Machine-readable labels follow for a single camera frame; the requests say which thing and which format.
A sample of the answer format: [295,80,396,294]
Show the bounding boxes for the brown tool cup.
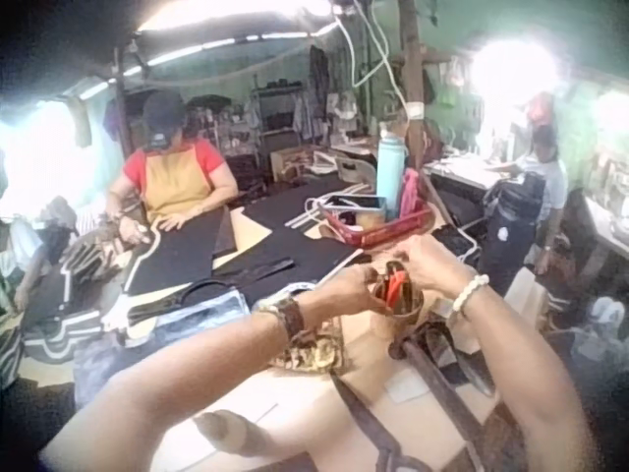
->
[372,268,425,340]

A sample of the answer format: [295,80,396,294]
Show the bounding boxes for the cluttered work bench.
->
[579,147,629,266]

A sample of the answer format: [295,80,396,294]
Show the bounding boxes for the person's right hand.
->
[391,234,476,302]

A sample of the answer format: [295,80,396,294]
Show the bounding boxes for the black bag panel white trim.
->
[19,263,132,368]

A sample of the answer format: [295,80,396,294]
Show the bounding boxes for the white hanging cable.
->
[332,0,415,115]

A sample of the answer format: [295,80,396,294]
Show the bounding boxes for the pink cloth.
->
[399,166,427,218]

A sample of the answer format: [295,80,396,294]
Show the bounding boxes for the camouflage fabric piece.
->
[267,318,353,374]

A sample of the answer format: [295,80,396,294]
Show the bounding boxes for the stack of brown leather pieces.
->
[62,228,137,287]

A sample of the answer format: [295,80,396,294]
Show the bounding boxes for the red plastic basket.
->
[319,195,437,250]

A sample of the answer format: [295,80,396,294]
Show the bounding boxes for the large black fabric sheet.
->
[128,213,366,297]

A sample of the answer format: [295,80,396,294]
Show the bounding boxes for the dark curved metal blade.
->
[425,326,497,398]

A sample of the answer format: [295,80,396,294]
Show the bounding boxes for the person's left hand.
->
[298,264,395,337]

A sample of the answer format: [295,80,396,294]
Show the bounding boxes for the white bead bracelet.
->
[449,272,491,316]

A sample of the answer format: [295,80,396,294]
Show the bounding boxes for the wooden post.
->
[395,0,446,173]

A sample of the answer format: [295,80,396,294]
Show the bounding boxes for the brown leather piece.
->
[211,210,238,260]

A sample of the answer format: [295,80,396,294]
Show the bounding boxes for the metal shelf with goods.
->
[249,82,312,159]

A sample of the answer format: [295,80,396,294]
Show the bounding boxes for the bright lamp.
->
[470,37,559,102]

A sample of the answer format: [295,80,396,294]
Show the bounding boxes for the brown leather wrist watch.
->
[262,290,312,340]

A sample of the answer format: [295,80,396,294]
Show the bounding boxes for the red handled tool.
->
[385,268,412,307]

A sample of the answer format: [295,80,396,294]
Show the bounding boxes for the wooden crate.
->
[268,146,341,184]

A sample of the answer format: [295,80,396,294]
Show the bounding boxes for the teal water bottle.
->
[374,122,410,221]

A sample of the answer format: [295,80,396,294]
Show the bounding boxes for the black handled scissors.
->
[105,277,243,331]

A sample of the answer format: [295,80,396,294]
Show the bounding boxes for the black case white trim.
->
[430,223,481,261]

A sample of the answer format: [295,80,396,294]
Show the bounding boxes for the side work table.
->
[423,149,507,194]

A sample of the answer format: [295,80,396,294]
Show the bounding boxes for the large dark metal shears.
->
[327,371,434,472]

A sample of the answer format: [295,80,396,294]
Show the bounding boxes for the rusty metal rod tool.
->
[386,319,498,472]

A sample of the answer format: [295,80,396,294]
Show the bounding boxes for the tan cardboard pattern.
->
[228,206,274,257]

